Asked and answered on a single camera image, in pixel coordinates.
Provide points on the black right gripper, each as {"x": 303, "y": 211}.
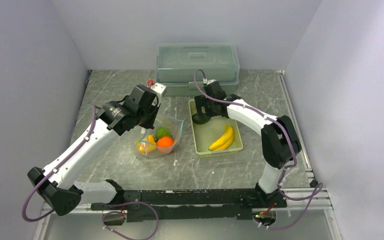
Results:
{"x": 201, "y": 101}

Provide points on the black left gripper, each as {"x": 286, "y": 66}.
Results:
{"x": 154, "y": 107}

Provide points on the dark green avocado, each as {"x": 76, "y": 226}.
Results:
{"x": 200, "y": 119}

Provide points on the green custard apple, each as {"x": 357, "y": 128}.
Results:
{"x": 162, "y": 132}

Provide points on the clear zip bag blue zipper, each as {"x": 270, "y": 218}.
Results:
{"x": 174, "y": 125}

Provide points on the yellow bell pepper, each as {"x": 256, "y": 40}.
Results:
{"x": 147, "y": 145}

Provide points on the yellow banana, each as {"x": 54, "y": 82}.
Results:
{"x": 224, "y": 141}

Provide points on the orange fruit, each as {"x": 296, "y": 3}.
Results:
{"x": 165, "y": 142}

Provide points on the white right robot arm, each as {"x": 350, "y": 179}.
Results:
{"x": 280, "y": 142}

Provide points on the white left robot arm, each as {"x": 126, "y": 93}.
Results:
{"x": 57, "y": 182}

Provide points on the pale green perforated basket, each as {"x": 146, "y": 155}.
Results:
{"x": 204, "y": 135}

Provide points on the green translucent storage box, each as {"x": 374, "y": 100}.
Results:
{"x": 176, "y": 64}

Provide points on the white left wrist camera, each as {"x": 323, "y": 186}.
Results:
{"x": 159, "y": 88}

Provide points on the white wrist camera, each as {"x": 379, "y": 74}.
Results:
{"x": 208, "y": 82}
{"x": 159, "y": 88}

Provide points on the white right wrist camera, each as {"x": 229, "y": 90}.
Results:
{"x": 208, "y": 82}

